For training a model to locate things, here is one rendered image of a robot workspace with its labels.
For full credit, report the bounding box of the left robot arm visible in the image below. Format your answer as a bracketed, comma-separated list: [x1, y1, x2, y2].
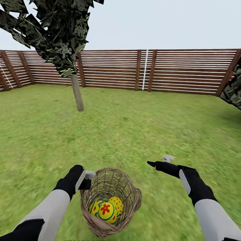
[0, 165, 95, 241]

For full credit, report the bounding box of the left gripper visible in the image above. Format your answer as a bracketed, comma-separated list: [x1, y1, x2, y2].
[78, 179, 92, 190]

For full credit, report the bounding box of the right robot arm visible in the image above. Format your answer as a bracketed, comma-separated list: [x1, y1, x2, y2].
[147, 155, 241, 241]

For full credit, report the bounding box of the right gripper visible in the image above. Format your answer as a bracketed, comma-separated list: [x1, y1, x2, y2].
[147, 161, 173, 175]

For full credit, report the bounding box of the wicker basket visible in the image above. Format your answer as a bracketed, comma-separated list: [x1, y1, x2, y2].
[80, 167, 142, 238]

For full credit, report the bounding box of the easter egg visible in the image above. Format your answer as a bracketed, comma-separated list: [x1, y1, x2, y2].
[88, 200, 106, 217]
[107, 196, 123, 219]
[96, 202, 117, 225]

